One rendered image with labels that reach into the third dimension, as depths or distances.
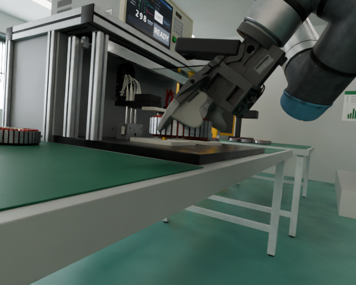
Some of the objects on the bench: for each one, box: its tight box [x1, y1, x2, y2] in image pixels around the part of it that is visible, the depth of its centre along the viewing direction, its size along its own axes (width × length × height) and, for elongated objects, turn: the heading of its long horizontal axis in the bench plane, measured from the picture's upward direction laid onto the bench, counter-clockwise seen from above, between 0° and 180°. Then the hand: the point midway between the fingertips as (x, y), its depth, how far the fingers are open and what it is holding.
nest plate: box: [172, 139, 222, 145], centre depth 97 cm, size 15×15×1 cm
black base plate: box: [57, 136, 264, 165], centre depth 87 cm, size 47×64×2 cm
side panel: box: [2, 31, 58, 143], centre depth 78 cm, size 28×3×32 cm
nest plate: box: [130, 137, 196, 146], centre depth 76 cm, size 15×15×1 cm
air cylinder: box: [116, 123, 143, 140], centre depth 83 cm, size 5×8×6 cm
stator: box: [0, 126, 41, 145], centre depth 58 cm, size 11×11×4 cm
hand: (177, 129), depth 44 cm, fingers closed on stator, 13 cm apart
